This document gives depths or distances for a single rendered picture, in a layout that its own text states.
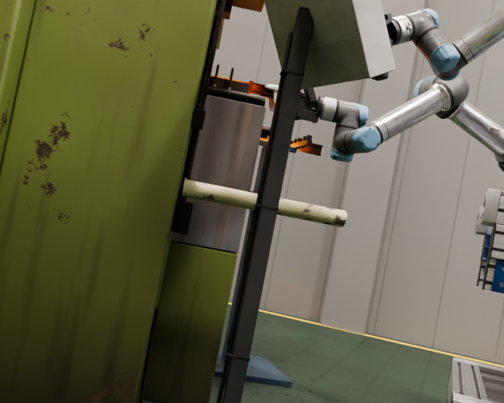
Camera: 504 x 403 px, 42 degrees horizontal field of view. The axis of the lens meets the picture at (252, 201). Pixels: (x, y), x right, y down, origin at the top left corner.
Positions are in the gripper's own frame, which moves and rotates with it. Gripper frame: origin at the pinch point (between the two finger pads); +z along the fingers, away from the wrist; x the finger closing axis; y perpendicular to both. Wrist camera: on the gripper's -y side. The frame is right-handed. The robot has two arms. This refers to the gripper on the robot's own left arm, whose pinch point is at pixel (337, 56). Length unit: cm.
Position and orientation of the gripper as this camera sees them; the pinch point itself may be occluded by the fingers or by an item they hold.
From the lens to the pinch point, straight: 178.2
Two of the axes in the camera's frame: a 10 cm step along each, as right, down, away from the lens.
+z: -8.3, 3.3, -4.5
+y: -2.6, -9.4, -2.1
